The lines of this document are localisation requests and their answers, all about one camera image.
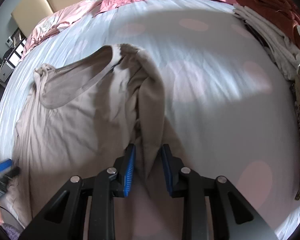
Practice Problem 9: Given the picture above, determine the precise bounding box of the beige long-sleeve shirt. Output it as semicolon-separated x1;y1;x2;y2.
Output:
8;44;185;225

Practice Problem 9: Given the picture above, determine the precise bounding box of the purple fleece sleeve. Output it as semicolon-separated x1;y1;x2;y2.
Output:
1;223;20;240

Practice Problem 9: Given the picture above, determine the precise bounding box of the white polka-dot duvet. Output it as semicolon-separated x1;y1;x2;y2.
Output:
0;0;300;239

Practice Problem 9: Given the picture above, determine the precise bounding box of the white bedside shelf unit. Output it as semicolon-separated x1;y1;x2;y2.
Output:
0;28;26;84

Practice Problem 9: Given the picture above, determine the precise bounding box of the pink pillow left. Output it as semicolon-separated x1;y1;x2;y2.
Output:
21;0;103;61

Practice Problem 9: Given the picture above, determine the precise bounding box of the white folded garment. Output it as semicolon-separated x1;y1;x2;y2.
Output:
233;4;300;81

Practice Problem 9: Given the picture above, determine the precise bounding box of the rust orange garment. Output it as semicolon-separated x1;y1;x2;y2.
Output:
236;0;300;49

